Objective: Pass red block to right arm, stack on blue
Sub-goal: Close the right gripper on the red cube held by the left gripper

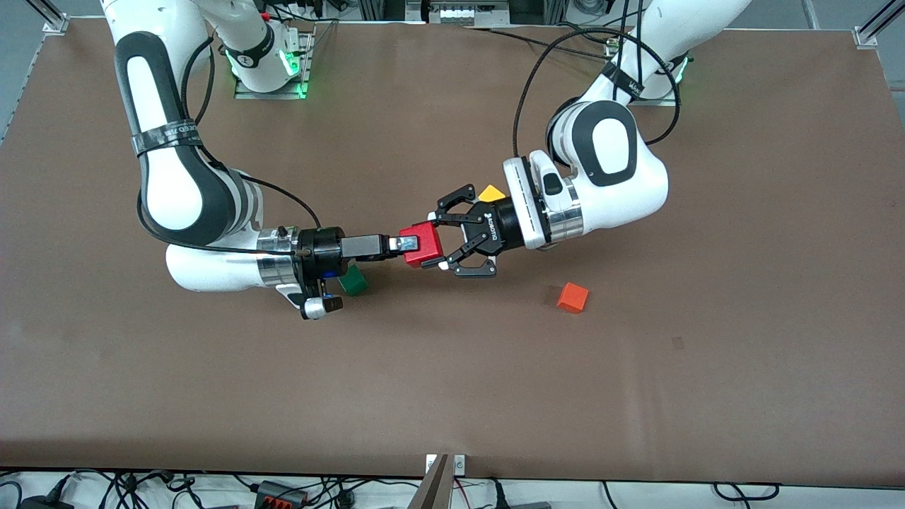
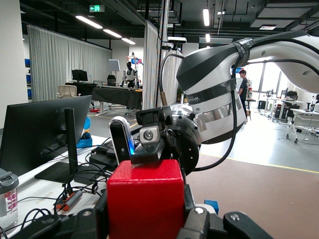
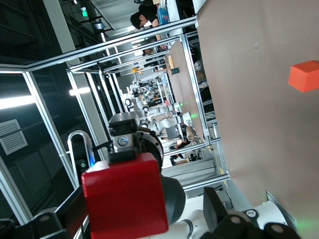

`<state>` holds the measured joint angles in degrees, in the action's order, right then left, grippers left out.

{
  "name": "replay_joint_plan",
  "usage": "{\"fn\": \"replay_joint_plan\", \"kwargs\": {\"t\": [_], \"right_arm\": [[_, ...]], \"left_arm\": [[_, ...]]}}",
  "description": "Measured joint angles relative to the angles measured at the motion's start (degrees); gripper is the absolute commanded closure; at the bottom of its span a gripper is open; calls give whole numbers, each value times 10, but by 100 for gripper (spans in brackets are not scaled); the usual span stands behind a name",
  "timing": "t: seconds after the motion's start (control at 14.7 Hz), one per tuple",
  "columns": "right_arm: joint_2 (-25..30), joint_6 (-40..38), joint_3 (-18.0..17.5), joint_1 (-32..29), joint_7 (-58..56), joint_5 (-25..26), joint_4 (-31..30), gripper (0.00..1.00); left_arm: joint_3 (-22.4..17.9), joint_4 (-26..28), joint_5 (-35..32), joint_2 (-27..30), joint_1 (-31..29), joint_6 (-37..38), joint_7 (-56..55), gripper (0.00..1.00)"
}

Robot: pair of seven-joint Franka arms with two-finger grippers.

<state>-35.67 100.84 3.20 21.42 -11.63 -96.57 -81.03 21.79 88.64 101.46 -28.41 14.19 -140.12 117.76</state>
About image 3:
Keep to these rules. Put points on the person in black shirt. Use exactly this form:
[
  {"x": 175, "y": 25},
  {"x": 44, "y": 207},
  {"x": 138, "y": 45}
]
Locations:
[{"x": 147, "y": 15}]

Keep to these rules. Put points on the aluminium cell frame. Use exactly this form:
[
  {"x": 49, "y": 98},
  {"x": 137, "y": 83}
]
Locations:
[{"x": 112, "y": 42}]

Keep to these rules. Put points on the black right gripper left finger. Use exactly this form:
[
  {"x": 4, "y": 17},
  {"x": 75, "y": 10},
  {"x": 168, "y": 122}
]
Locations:
[{"x": 49, "y": 226}]

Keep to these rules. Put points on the ceiling light strip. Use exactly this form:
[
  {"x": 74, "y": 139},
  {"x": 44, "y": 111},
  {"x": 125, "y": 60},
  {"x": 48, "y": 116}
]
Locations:
[{"x": 15, "y": 102}]

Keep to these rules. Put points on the brown table cover mat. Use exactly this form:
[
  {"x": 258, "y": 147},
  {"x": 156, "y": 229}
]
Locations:
[{"x": 249, "y": 124}]

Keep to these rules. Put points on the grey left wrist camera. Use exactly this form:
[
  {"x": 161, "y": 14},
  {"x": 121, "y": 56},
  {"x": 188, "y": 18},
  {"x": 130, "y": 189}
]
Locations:
[{"x": 79, "y": 149}]

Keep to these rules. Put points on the red wooden block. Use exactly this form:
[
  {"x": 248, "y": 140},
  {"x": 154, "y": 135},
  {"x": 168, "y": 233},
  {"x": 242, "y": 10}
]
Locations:
[{"x": 124, "y": 194}]

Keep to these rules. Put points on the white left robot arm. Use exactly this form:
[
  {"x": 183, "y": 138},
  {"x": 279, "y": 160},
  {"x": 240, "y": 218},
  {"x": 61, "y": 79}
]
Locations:
[{"x": 174, "y": 199}]

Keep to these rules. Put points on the white vent grille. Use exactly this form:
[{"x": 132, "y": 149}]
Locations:
[
  {"x": 13, "y": 143},
  {"x": 8, "y": 128}
]

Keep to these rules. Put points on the orange wooden block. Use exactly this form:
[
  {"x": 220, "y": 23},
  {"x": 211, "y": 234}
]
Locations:
[{"x": 305, "y": 77}]

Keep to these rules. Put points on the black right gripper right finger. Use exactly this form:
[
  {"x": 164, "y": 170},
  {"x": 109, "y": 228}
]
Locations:
[{"x": 231, "y": 229}]

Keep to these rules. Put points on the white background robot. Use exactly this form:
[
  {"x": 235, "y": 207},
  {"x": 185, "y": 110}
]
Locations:
[{"x": 162, "y": 109}]

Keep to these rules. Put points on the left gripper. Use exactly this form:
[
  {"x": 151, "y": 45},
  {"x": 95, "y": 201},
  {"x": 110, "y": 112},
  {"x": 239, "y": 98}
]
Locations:
[{"x": 98, "y": 166}]

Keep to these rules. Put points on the green exit sign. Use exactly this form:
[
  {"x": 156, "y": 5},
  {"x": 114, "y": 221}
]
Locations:
[{"x": 84, "y": 12}]

